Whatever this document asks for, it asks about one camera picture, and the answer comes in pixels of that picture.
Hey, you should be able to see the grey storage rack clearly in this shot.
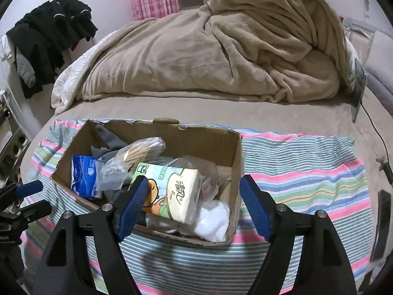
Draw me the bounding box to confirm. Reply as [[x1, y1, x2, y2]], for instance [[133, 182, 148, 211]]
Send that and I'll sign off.
[[0, 89, 31, 179]]

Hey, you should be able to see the white metal rack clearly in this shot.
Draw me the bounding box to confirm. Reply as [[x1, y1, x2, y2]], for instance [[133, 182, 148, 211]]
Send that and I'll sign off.
[[339, 15, 377, 42]]

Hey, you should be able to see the pile of black clothes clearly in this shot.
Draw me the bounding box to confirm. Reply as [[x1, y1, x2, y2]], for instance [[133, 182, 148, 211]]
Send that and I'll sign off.
[[6, 0, 99, 99]]

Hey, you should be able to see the black smartphone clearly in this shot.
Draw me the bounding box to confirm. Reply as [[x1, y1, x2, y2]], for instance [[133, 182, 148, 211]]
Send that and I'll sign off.
[[370, 190, 392, 262]]

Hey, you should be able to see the standing flat mirror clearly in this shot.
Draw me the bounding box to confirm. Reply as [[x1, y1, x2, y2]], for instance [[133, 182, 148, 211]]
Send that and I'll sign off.
[[350, 58, 368, 123]]

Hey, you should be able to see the brown cardboard box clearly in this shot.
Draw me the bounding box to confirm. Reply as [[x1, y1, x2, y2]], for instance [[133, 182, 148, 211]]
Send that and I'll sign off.
[[51, 117, 244, 248]]

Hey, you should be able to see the grey quilted garment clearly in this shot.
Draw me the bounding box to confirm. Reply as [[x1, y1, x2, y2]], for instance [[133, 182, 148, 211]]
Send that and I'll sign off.
[[15, 49, 37, 88]]

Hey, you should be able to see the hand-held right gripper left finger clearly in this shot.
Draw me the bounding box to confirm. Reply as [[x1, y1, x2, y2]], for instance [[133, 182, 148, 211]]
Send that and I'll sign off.
[[32, 175, 150, 295]]

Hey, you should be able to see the black charger plug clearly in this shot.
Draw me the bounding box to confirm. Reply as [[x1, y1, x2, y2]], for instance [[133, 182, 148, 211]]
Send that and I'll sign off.
[[376, 157, 393, 186]]

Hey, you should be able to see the white leaf-patterned quilt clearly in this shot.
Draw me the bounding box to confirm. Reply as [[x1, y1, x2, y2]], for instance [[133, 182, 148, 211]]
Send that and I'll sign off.
[[52, 35, 109, 105]]

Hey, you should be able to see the cream printed tissue pack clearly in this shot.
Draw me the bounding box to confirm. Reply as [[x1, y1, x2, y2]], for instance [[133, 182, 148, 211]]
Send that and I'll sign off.
[[133, 162, 204, 225]]

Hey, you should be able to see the grey pillow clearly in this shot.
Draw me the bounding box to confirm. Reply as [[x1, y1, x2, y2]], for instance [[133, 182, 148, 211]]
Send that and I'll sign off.
[[367, 72, 393, 114]]

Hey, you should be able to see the grey sock with grip dots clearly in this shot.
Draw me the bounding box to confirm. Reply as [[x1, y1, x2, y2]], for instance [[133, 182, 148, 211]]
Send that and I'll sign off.
[[91, 124, 129, 160]]

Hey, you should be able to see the beige fleece blanket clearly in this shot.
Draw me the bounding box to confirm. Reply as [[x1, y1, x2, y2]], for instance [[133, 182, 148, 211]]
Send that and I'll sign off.
[[51, 0, 351, 109]]

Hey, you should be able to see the clear plastic bag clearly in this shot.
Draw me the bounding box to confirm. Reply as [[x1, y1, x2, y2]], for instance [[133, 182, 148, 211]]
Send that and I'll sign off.
[[170, 155, 222, 204]]

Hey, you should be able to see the black cable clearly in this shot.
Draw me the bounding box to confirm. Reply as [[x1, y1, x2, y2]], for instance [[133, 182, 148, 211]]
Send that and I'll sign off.
[[359, 103, 390, 160]]

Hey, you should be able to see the white sock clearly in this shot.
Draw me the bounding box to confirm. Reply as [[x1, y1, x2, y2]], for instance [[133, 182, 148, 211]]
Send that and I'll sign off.
[[146, 200, 231, 243]]

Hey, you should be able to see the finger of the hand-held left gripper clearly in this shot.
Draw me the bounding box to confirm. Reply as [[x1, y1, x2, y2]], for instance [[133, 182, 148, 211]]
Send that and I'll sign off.
[[0, 201, 53, 225], [0, 180, 44, 205]]

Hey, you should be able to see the blue tissue packet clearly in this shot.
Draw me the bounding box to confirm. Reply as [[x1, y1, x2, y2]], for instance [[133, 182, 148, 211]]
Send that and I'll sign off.
[[70, 155, 103, 200]]

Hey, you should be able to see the striped pastel cloth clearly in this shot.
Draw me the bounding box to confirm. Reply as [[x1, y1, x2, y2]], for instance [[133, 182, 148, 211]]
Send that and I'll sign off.
[[21, 118, 377, 295]]

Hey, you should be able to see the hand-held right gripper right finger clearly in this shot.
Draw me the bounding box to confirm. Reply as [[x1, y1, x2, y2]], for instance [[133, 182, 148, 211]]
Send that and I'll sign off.
[[239, 175, 358, 295]]

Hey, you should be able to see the bag of cotton swabs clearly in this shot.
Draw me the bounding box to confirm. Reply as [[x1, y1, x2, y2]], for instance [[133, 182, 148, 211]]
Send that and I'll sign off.
[[95, 137, 166, 192]]

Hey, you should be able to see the white pillow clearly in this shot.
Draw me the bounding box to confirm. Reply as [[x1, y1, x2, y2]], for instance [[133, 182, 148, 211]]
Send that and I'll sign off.
[[358, 31, 393, 82]]

